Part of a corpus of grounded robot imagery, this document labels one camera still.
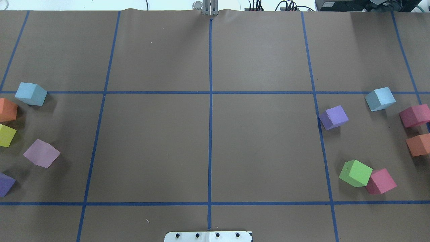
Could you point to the light blue block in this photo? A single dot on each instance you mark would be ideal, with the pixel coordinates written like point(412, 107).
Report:
point(31, 94)
point(380, 99)

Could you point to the metal clamp at table edge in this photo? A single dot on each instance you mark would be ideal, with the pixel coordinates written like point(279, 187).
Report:
point(207, 7)

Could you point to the purple block right side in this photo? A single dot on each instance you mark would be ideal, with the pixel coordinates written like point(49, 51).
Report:
point(333, 117)

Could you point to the light pink block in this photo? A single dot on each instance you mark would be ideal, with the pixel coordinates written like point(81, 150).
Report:
point(41, 153)

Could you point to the pink block beside green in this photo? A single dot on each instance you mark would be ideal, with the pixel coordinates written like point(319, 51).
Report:
point(380, 182)

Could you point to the dark pink block far right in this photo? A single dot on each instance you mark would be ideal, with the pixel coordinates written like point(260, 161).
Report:
point(415, 115)

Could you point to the orange block right side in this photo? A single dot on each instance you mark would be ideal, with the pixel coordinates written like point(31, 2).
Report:
point(419, 145)

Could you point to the orange block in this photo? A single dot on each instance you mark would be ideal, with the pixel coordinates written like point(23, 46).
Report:
point(419, 145)
point(8, 110)

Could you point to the orange block left side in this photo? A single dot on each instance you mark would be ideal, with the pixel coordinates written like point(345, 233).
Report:
point(8, 110)

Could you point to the yellow block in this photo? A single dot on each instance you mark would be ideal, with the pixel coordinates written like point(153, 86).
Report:
point(6, 135)

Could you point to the dark purple block left side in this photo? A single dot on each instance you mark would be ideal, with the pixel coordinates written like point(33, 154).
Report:
point(6, 183)

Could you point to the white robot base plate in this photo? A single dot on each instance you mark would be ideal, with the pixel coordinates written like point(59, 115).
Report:
point(209, 236)

